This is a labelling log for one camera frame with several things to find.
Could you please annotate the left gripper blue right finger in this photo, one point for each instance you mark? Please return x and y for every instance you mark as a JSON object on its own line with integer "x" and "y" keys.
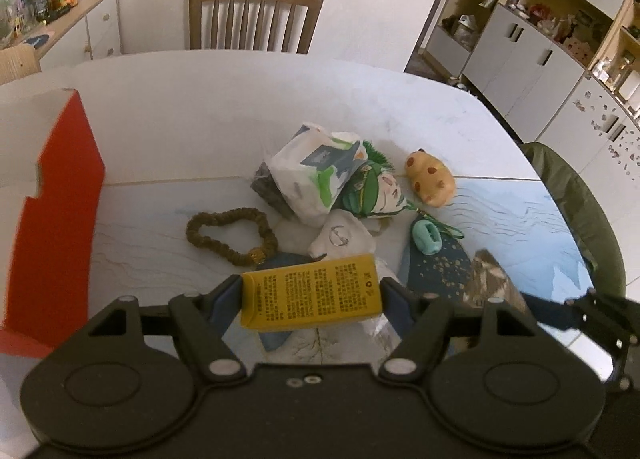
{"x": 401, "y": 307}

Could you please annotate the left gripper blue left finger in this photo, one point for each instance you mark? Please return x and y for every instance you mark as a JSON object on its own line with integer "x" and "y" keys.
{"x": 221, "y": 305}

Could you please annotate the white tooth shaped toy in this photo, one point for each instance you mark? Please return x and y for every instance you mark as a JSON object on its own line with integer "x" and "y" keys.
{"x": 342, "y": 235}

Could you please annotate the bag of black beads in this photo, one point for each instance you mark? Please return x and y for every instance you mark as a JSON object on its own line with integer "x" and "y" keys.
{"x": 266, "y": 188}

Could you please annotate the teal pencil sharpener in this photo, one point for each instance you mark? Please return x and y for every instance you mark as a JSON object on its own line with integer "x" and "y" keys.
{"x": 426, "y": 237}

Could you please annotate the yellow printed carton box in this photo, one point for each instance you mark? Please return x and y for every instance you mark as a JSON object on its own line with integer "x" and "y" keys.
{"x": 311, "y": 295}

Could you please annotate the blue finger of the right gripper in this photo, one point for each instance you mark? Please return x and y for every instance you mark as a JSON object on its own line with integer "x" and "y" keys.
{"x": 557, "y": 315}

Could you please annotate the white cabinet wall unit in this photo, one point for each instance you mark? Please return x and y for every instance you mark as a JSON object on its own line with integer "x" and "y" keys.
{"x": 560, "y": 73}

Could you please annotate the orange spotted cat toy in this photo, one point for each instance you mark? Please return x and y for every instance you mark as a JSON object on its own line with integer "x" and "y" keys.
{"x": 430, "y": 179}

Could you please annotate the green cushioned chair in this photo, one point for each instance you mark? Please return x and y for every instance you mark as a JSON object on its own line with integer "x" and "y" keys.
{"x": 584, "y": 217}

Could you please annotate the white wooden sideboard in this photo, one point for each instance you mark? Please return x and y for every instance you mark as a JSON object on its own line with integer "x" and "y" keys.
{"x": 89, "y": 31}

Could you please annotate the green haired face plush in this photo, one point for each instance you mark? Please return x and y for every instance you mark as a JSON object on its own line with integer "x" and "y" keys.
{"x": 373, "y": 191}

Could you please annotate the red and white cardboard box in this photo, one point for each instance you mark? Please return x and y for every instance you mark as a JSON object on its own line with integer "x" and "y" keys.
{"x": 51, "y": 180}

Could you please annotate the white green tissue pack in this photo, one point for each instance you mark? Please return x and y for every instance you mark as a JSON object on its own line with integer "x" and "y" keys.
{"x": 312, "y": 168}

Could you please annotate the wooden slatted chair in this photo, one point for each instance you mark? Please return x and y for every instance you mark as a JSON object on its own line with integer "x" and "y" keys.
{"x": 257, "y": 25}

